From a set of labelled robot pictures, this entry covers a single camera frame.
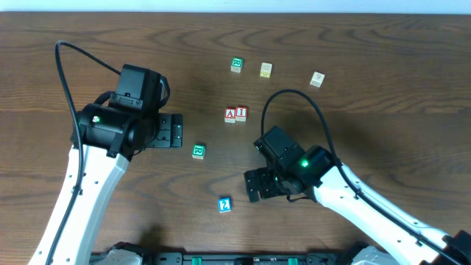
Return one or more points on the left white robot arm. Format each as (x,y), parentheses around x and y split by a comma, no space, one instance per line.
(102,149)

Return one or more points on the near green R block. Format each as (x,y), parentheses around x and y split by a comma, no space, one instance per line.
(198,151)

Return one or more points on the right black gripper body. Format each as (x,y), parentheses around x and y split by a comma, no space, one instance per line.
(258,182)

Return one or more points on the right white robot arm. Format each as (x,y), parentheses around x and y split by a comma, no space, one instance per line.
(316,175)

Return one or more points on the plain wooden letter block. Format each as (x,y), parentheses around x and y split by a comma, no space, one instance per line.
(317,79)

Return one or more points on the red letter I block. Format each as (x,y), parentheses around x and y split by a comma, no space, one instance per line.
(241,113)

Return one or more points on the far green letter block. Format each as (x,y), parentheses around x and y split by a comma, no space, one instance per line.
(236,64)

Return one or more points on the yellow letter block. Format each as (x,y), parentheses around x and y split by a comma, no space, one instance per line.
(266,70)

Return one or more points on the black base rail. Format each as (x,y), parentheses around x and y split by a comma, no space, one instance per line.
(127,253)

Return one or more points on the red letter A block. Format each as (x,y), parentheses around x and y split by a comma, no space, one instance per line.
(230,115)

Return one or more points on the blue number 2 block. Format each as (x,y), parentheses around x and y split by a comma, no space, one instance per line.
(224,205)

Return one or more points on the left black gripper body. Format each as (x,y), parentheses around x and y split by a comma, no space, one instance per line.
(169,131)

